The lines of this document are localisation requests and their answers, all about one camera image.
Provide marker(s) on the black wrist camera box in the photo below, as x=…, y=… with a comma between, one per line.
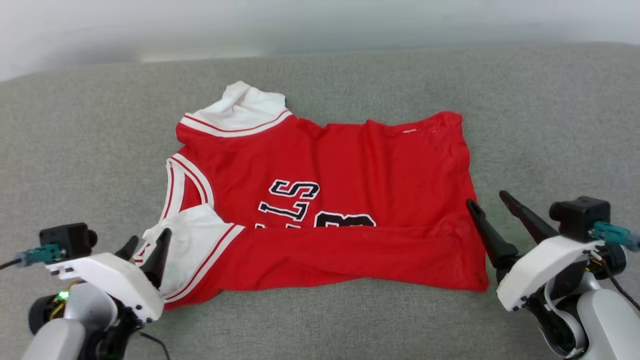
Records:
x=580, y=215
x=70, y=239

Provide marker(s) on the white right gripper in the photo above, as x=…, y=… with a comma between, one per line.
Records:
x=545, y=267

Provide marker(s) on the teal right camera connector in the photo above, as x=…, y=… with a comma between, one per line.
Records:
x=615, y=234

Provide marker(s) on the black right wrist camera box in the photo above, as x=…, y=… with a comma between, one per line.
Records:
x=580, y=215

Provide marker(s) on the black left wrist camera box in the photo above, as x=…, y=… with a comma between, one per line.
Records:
x=70, y=239

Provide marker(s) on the teal left camera connector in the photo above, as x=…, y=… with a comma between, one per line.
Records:
x=42, y=254

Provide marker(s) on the red white basketball jersey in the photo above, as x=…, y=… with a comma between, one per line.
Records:
x=375, y=165

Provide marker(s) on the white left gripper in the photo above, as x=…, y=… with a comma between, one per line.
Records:
x=115, y=277

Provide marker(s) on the teal camera connector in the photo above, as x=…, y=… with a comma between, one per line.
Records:
x=42, y=254
x=615, y=234

